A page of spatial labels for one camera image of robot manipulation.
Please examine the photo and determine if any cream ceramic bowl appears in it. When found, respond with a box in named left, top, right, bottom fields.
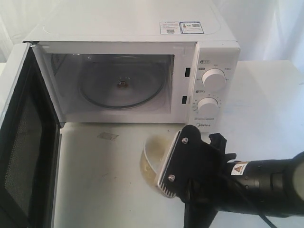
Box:
left=140, top=134, right=174, bottom=191

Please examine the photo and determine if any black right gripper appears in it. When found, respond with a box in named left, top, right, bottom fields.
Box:
left=183, top=133, right=236, bottom=228

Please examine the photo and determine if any lower white control knob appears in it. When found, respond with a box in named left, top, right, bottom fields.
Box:
left=197, top=97, right=219, bottom=117

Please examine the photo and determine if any blue white info sticker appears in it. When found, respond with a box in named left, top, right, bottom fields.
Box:
left=180, top=21, right=204, bottom=34

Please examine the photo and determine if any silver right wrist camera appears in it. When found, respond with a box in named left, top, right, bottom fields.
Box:
left=156, top=125, right=227, bottom=203

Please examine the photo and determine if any white microwave oven body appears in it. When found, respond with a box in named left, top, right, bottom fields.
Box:
left=26, top=7, right=240, bottom=133

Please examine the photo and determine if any upper white control knob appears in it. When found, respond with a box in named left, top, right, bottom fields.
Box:
left=201, top=68, right=226, bottom=92

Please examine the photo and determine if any red white warning sticker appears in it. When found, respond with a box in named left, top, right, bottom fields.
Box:
left=160, top=21, right=181, bottom=35

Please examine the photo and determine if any white microwave door with handle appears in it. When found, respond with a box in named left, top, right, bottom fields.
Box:
left=0, top=43, right=61, bottom=228

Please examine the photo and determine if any white control knob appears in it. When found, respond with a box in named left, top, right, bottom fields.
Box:
left=197, top=97, right=219, bottom=117
left=201, top=68, right=226, bottom=92

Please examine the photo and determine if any glass turntable plate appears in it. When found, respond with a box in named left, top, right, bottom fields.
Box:
left=79, top=56, right=166, bottom=109

